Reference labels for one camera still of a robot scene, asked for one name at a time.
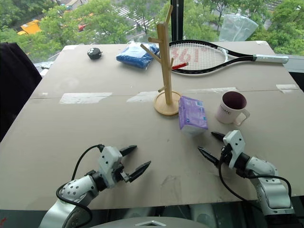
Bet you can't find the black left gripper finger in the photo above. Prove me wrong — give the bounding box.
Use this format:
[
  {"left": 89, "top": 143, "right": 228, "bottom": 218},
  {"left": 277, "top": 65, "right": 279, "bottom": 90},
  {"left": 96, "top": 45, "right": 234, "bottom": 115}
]
[
  {"left": 119, "top": 145, "right": 138, "bottom": 158},
  {"left": 128, "top": 160, "right": 152, "bottom": 183}
]

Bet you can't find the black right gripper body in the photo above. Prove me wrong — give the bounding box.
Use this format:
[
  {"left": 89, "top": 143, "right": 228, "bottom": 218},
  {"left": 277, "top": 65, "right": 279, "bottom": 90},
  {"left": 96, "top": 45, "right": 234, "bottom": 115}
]
[{"left": 218, "top": 143, "right": 233, "bottom": 165}]

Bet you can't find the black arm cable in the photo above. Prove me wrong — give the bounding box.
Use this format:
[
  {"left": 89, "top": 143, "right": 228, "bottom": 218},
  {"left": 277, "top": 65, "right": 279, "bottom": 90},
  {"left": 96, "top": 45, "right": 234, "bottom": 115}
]
[
  {"left": 56, "top": 144, "right": 105, "bottom": 223},
  {"left": 218, "top": 147, "right": 292, "bottom": 211}
]

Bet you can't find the grey robot torso top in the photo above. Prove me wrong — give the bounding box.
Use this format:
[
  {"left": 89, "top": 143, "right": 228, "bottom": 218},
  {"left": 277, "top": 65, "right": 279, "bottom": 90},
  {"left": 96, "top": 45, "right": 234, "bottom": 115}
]
[{"left": 89, "top": 215, "right": 216, "bottom": 228}]

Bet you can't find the blue cloth in plastic bag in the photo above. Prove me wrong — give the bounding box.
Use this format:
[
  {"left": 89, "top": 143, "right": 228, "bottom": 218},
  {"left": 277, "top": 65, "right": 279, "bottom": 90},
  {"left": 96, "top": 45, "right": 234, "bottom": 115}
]
[{"left": 115, "top": 40, "right": 161, "bottom": 70}]

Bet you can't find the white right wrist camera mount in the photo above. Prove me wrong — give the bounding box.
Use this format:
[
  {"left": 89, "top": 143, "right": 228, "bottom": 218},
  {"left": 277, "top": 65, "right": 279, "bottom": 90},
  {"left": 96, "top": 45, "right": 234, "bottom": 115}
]
[{"left": 222, "top": 130, "right": 246, "bottom": 170}]

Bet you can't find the black window frame post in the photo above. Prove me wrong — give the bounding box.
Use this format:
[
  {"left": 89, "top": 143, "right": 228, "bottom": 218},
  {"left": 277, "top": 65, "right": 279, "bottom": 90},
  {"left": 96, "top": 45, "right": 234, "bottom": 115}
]
[{"left": 170, "top": 0, "right": 185, "bottom": 41}]

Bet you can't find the black and white tennis racket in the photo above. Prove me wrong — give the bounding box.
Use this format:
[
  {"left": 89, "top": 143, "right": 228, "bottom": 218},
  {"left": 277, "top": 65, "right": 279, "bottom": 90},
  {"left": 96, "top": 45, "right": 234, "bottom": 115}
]
[{"left": 168, "top": 39, "right": 289, "bottom": 76}]

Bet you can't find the clear tape patch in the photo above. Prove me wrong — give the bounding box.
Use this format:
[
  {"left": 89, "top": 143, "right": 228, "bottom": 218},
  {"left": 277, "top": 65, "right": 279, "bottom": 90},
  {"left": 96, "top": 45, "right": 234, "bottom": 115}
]
[
  {"left": 275, "top": 84, "right": 299, "bottom": 94},
  {"left": 126, "top": 90, "right": 158, "bottom": 104},
  {"left": 59, "top": 92, "right": 113, "bottom": 105}
]

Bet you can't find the small black round gadget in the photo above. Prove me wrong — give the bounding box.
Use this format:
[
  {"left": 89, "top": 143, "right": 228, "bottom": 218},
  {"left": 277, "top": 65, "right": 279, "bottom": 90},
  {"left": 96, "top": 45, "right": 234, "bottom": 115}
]
[{"left": 86, "top": 47, "right": 104, "bottom": 60}]

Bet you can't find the clear plastic bag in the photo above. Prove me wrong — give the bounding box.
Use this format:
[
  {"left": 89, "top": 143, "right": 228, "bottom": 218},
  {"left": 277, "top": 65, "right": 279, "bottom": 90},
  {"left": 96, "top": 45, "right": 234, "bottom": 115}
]
[{"left": 218, "top": 14, "right": 259, "bottom": 42}]

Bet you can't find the dark fabric chair back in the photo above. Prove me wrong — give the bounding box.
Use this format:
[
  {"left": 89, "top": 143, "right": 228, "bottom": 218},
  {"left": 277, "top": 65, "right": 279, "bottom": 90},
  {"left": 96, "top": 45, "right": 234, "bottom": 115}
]
[{"left": 0, "top": 42, "right": 43, "bottom": 143}]

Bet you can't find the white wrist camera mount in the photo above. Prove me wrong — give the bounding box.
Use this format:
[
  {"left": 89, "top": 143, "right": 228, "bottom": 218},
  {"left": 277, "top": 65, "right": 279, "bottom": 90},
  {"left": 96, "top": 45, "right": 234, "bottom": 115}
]
[
  {"left": 97, "top": 146, "right": 124, "bottom": 189},
  {"left": 222, "top": 130, "right": 246, "bottom": 170}
]

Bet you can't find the white mug maroon inside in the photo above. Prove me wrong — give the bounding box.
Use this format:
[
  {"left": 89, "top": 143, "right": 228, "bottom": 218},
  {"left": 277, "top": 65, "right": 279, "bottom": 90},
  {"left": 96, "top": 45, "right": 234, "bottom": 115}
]
[{"left": 215, "top": 91, "right": 251, "bottom": 126}]

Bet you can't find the purple tissue pack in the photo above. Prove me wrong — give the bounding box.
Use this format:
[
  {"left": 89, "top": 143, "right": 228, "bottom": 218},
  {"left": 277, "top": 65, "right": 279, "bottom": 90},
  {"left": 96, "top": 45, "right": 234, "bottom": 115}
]
[{"left": 178, "top": 95, "right": 209, "bottom": 137}]

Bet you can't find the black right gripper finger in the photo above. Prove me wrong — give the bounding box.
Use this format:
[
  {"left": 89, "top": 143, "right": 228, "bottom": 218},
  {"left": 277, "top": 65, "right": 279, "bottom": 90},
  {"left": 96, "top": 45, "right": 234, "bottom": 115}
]
[
  {"left": 210, "top": 132, "right": 226, "bottom": 143},
  {"left": 197, "top": 146, "right": 220, "bottom": 166}
]

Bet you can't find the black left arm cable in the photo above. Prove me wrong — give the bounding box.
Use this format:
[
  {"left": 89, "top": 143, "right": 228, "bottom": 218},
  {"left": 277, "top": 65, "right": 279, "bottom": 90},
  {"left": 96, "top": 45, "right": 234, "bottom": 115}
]
[{"left": 56, "top": 144, "right": 105, "bottom": 223}]

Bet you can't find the wooden mug tree stand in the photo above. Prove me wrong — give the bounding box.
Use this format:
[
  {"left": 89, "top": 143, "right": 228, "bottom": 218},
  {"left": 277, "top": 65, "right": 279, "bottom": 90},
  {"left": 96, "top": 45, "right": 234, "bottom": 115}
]
[{"left": 140, "top": 4, "right": 190, "bottom": 116}]

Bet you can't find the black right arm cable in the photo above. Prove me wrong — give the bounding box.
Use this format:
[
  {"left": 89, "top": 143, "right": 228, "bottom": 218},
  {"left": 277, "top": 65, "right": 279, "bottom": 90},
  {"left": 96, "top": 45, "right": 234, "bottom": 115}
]
[{"left": 218, "top": 147, "right": 292, "bottom": 211}]

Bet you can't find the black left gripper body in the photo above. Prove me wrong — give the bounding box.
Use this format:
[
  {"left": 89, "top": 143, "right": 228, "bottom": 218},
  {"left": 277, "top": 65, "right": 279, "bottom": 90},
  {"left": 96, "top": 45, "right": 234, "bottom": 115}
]
[{"left": 113, "top": 164, "right": 131, "bottom": 184}]

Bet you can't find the red tape mark on peg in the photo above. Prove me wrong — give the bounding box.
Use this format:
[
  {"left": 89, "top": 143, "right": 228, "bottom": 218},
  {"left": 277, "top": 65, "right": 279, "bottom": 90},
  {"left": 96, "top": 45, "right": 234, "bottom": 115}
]
[{"left": 171, "top": 62, "right": 190, "bottom": 70}]

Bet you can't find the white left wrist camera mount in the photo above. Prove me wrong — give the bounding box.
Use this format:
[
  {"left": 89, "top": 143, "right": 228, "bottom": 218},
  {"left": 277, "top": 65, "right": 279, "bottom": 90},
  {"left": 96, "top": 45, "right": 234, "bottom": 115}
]
[{"left": 97, "top": 146, "right": 124, "bottom": 189}]

